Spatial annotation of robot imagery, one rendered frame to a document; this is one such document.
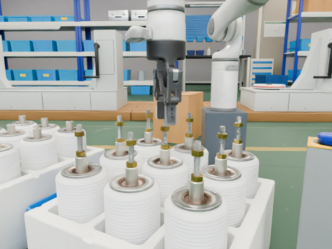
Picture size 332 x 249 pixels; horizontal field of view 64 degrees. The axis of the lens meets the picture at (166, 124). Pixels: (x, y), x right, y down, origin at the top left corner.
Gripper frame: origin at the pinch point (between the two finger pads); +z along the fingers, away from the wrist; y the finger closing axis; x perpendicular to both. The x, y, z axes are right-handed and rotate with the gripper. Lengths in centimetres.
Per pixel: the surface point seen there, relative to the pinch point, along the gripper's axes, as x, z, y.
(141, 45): -69, -54, 454
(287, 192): -53, 35, 26
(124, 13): -41, -111, 463
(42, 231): 23.9, 19.3, -4.3
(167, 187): 0.8, 13.6, -4.4
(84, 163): 16.1, 8.2, -1.3
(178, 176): -1.3, 11.5, -4.4
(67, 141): 22.8, 12.5, 33.0
